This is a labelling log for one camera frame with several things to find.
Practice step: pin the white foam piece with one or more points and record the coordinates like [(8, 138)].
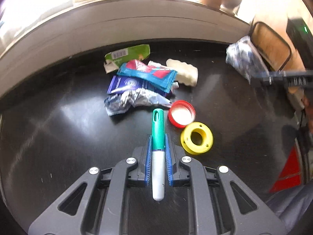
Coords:
[(183, 72)]

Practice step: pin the green capped white marker pen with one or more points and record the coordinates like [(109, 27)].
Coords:
[(158, 132)]

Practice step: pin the silver wrapper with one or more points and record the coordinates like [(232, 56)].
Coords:
[(127, 100)]

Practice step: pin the white blue wrapper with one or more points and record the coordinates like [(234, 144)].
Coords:
[(240, 53)]

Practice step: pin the green snack wrapper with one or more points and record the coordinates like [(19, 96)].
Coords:
[(132, 52)]

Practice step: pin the tan board with black rim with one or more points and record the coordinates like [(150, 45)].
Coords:
[(269, 42)]

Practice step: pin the purple foil packet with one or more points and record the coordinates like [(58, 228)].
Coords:
[(127, 83)]

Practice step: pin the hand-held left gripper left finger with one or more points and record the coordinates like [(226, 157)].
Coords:
[(147, 162)]

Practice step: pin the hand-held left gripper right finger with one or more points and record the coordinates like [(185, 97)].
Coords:
[(168, 162)]

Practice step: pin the red jar lid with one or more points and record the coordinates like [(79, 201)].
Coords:
[(181, 115)]

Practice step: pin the white cup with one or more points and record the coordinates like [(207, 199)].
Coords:
[(231, 0)]

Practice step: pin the blue and red packet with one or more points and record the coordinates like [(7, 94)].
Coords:
[(146, 73)]

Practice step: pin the yellow plastic tape spool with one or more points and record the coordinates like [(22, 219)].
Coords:
[(187, 139)]

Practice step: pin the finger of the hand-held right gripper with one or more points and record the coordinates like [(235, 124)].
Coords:
[(291, 79)]

